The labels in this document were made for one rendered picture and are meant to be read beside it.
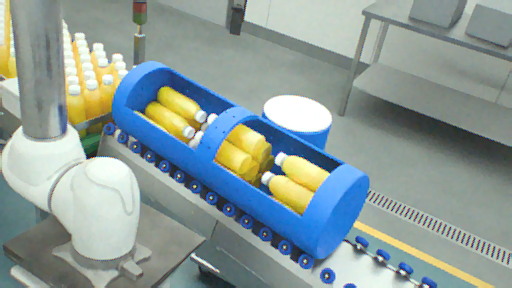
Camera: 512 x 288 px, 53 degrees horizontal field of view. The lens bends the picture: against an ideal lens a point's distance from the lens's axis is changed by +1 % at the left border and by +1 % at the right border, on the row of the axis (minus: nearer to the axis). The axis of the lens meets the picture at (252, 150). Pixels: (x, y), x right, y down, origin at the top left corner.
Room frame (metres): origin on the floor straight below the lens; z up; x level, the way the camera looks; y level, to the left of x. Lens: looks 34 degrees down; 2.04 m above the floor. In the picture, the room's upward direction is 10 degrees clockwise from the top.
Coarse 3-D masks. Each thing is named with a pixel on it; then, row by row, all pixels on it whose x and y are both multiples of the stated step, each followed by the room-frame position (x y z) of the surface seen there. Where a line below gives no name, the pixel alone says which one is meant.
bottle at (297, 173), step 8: (288, 160) 1.25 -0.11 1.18; (296, 160) 1.24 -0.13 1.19; (304, 160) 1.25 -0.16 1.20; (288, 168) 1.23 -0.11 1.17; (296, 168) 1.22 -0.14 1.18; (304, 168) 1.22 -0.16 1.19; (312, 168) 1.21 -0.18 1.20; (320, 168) 1.22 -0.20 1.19; (296, 176) 1.21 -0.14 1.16; (304, 176) 1.20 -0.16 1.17; (312, 176) 1.19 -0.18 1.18; (320, 176) 1.19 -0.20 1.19; (304, 184) 1.19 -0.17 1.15; (312, 184) 1.18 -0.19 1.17; (320, 184) 1.17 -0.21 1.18
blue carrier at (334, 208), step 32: (160, 64) 1.65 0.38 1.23; (128, 96) 1.49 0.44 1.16; (192, 96) 1.67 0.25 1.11; (128, 128) 1.47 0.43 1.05; (160, 128) 1.38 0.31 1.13; (224, 128) 1.32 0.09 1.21; (256, 128) 1.50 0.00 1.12; (192, 160) 1.29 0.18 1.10; (320, 160) 1.35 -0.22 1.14; (224, 192) 1.22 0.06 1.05; (256, 192) 1.15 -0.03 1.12; (320, 192) 1.10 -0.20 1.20; (352, 192) 1.15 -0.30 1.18; (288, 224) 1.08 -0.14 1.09; (320, 224) 1.04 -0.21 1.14; (352, 224) 1.22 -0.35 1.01; (320, 256) 1.07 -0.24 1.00
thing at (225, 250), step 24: (144, 192) 1.42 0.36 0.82; (168, 192) 1.37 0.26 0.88; (168, 216) 1.37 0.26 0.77; (192, 216) 1.29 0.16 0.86; (240, 216) 1.26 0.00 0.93; (216, 240) 1.22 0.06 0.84; (240, 240) 1.19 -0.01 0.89; (216, 264) 1.28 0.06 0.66; (240, 264) 1.16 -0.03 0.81; (264, 264) 1.12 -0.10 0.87; (336, 264) 1.12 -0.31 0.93; (360, 264) 1.14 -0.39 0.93
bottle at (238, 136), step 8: (240, 128) 1.36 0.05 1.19; (248, 128) 1.37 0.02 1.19; (232, 136) 1.35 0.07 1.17; (240, 136) 1.34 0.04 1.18; (248, 136) 1.33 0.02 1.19; (256, 136) 1.33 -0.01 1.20; (240, 144) 1.33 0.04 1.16; (248, 144) 1.31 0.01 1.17; (256, 144) 1.32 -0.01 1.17; (264, 144) 1.35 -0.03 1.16; (248, 152) 1.31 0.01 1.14; (256, 152) 1.33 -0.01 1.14
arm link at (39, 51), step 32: (32, 0) 0.96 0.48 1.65; (32, 32) 0.96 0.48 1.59; (32, 64) 0.96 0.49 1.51; (64, 64) 1.02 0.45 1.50; (32, 96) 0.96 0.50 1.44; (64, 96) 1.01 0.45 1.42; (32, 128) 0.96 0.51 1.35; (64, 128) 1.00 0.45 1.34; (0, 160) 1.00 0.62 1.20; (32, 160) 0.93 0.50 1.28; (64, 160) 0.96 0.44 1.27; (32, 192) 0.92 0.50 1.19
